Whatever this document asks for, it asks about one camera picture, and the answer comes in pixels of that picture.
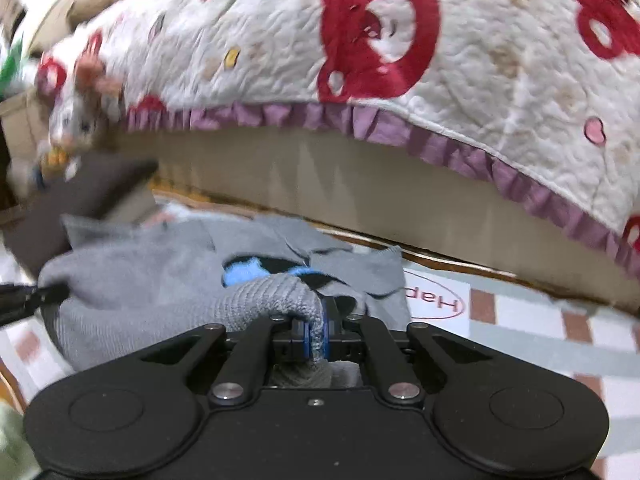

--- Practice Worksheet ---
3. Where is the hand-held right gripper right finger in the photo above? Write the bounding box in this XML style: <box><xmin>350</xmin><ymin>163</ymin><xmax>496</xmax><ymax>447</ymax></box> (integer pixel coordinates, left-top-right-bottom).
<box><xmin>320</xmin><ymin>297</ymin><xmax>494</xmax><ymax>407</ymax></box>

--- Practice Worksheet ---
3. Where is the grey sweater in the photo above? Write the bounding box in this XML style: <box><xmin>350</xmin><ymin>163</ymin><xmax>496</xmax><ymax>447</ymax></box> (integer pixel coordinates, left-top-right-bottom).
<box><xmin>37</xmin><ymin>212</ymin><xmax>413</xmax><ymax>391</ymax></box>

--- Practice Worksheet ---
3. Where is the white red printed quilt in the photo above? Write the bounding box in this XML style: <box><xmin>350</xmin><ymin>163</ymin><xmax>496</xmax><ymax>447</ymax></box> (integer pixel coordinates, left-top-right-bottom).
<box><xmin>30</xmin><ymin>0</ymin><xmax>640</xmax><ymax>281</ymax></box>

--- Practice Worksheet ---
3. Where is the green plastic bag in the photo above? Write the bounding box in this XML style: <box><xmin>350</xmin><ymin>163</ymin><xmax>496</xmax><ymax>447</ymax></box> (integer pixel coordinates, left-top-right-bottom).
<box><xmin>0</xmin><ymin>35</ymin><xmax>27</xmax><ymax>92</ymax></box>

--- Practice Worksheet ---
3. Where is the pink grey checked rug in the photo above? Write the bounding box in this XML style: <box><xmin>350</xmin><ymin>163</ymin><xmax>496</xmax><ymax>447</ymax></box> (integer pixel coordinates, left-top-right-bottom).
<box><xmin>0</xmin><ymin>245</ymin><xmax>640</xmax><ymax>480</ymax></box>

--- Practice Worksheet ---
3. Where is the pale green cloth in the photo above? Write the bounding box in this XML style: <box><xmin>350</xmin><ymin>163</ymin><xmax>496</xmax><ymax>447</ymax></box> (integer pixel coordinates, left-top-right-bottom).
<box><xmin>0</xmin><ymin>400</ymin><xmax>42</xmax><ymax>480</ymax></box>

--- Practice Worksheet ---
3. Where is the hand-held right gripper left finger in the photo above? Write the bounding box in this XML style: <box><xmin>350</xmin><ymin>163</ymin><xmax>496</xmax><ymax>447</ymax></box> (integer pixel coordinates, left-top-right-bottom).
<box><xmin>137</xmin><ymin>312</ymin><xmax>313</xmax><ymax>407</ymax></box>

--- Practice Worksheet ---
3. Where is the dark brown garment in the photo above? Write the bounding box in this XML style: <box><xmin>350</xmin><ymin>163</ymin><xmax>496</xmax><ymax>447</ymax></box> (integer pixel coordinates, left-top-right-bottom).
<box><xmin>5</xmin><ymin>152</ymin><xmax>161</xmax><ymax>281</ymax></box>

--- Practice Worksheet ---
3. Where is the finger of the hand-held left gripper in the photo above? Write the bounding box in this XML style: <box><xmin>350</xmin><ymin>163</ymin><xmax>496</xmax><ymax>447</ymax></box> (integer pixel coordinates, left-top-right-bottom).
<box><xmin>0</xmin><ymin>282</ymin><xmax>48</xmax><ymax>326</ymax></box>

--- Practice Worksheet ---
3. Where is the grey plush rabbit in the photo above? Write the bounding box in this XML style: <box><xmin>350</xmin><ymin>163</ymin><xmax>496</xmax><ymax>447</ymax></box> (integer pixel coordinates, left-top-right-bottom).
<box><xmin>32</xmin><ymin>30</ymin><xmax>126</xmax><ymax>181</ymax></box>

